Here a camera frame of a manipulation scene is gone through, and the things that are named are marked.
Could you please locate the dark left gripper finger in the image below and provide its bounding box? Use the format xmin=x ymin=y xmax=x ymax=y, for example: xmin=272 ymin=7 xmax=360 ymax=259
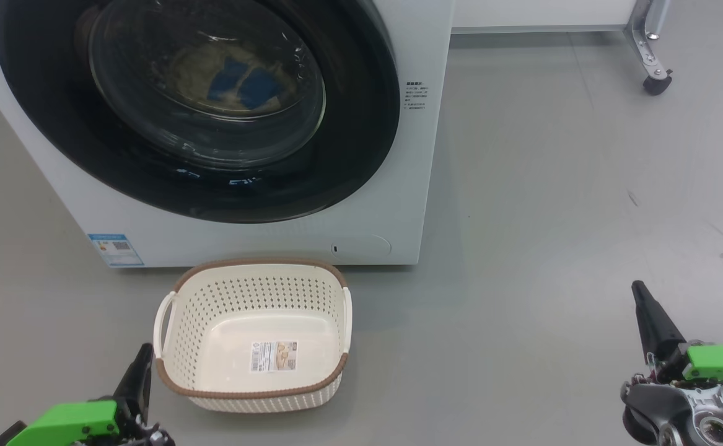
xmin=112 ymin=343 xmax=155 ymax=423

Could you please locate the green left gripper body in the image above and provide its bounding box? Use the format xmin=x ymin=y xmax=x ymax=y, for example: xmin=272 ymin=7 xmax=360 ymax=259
xmin=0 ymin=400 xmax=176 ymax=446

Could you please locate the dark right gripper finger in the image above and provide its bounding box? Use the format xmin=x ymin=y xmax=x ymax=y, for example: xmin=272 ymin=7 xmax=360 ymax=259
xmin=631 ymin=280 xmax=688 ymax=367

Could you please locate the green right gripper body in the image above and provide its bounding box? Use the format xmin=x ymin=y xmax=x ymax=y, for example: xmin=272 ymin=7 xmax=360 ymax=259
xmin=621 ymin=344 xmax=723 ymax=446

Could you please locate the dark round glass washer door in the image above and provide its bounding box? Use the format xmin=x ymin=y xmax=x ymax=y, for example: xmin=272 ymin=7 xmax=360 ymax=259
xmin=0 ymin=0 xmax=401 ymax=224

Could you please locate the white front-load washing machine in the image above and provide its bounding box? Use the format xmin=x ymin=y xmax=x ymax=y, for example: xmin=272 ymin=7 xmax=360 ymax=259
xmin=0 ymin=0 xmax=456 ymax=268

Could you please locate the blue energy label sticker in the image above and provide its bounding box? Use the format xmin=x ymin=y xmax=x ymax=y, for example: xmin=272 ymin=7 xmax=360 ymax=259
xmin=87 ymin=233 xmax=145 ymax=268

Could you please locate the white barcode basket sticker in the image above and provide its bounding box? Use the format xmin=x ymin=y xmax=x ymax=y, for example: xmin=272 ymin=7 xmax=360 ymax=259
xmin=250 ymin=341 xmax=299 ymax=374

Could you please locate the cream perforated laundry basket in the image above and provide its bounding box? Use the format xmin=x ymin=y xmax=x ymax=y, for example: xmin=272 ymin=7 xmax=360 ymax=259
xmin=152 ymin=258 xmax=354 ymax=414

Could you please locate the metal leg with black caster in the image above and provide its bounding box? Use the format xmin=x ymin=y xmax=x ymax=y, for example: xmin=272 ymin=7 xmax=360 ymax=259
xmin=623 ymin=0 xmax=673 ymax=96

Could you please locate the round white filter flap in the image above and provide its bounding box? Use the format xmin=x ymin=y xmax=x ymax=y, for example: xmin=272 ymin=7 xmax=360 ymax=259
xmin=329 ymin=234 xmax=393 ymax=260

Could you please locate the white partition panel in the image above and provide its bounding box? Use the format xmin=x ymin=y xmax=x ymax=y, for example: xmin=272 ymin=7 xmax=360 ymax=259
xmin=451 ymin=0 xmax=638 ymax=34

